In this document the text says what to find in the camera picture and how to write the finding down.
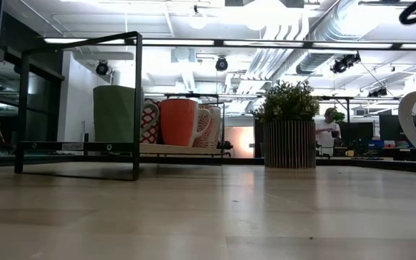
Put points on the red white diamond pattern mug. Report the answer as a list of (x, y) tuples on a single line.
[(152, 135)]

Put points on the orange backlit panel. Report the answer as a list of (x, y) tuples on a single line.
[(244, 142)]

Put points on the green mug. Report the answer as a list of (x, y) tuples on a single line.
[(114, 115)]

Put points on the dark background monitor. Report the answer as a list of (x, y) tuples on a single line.
[(388, 126), (359, 131)]

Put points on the black ceiling spotlight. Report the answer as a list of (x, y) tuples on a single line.
[(102, 68), (221, 64), (345, 62), (377, 92)]

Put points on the black metal rig frame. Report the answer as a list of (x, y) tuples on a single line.
[(381, 165)]

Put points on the person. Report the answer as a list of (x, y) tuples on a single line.
[(325, 131)]

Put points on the green plant ribbed pot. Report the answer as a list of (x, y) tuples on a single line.
[(289, 144)]

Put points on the brown floral pattern mug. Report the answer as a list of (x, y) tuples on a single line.
[(213, 137)]

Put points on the orange and white mug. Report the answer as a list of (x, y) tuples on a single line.
[(179, 122)]

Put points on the silver ceiling duct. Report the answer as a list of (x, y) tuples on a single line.
[(323, 54)]

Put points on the wooden shelf black metal frame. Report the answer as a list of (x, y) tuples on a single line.
[(96, 146)]

